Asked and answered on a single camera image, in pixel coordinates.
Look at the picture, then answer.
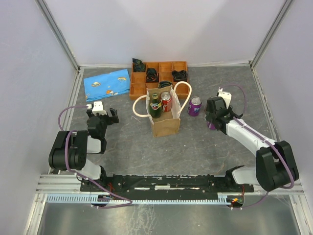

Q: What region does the dark rolled fabric behind bag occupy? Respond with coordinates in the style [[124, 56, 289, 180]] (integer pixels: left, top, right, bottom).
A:
[[158, 81, 172, 89]]

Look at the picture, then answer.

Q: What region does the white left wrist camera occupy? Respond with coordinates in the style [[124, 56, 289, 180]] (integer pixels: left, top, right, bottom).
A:
[[92, 101, 107, 116]]

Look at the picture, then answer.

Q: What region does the blue patterned cloth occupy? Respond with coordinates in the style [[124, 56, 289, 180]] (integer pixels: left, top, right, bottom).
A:
[[84, 69, 131, 102]]

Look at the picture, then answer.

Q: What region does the orange compartment tray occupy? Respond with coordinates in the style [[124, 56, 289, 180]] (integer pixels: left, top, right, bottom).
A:
[[129, 61, 187, 99]]

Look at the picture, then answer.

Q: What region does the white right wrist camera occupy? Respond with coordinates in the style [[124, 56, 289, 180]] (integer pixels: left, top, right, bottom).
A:
[[217, 87, 232, 108]]

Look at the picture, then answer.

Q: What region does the dark patterned rolled fabric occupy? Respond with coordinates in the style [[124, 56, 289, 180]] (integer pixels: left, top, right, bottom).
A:
[[132, 58, 146, 72]]

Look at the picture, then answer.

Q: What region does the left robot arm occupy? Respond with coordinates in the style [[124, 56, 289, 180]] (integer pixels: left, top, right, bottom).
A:
[[48, 108, 119, 191]]

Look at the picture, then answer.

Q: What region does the light blue cable duct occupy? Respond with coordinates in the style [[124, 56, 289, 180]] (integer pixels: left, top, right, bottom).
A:
[[46, 193, 230, 205]]

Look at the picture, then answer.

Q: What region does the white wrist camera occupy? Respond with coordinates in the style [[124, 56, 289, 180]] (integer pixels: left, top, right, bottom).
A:
[[92, 101, 107, 116], [217, 87, 232, 108]]

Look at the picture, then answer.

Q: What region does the green glass bottle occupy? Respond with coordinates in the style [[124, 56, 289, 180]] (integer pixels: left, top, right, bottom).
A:
[[149, 93, 162, 118]]

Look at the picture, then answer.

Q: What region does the purple soda can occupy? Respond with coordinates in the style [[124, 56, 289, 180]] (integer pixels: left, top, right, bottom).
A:
[[207, 122, 216, 130], [188, 96, 202, 117]]

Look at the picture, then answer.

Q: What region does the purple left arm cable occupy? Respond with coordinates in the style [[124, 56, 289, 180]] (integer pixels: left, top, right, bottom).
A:
[[57, 104, 134, 210]]

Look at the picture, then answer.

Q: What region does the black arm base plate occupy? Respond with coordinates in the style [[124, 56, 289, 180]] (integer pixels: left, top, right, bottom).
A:
[[80, 174, 255, 201]]

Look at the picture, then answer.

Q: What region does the black rolled band right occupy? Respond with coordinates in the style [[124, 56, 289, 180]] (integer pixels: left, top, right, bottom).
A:
[[172, 70, 188, 82]]

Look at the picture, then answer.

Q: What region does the red soda can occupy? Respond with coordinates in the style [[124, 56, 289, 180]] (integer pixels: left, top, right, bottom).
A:
[[160, 92, 172, 112]]

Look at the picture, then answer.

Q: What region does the black rolled band left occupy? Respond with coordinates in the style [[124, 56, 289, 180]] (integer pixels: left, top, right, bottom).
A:
[[146, 68, 159, 83]]

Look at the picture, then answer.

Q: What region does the black rolled band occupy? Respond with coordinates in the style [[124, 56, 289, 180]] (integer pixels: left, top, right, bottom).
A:
[[146, 68, 159, 83], [172, 70, 188, 82]]

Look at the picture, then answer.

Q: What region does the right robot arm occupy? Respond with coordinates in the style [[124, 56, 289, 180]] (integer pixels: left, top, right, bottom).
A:
[[205, 96, 299, 192]]

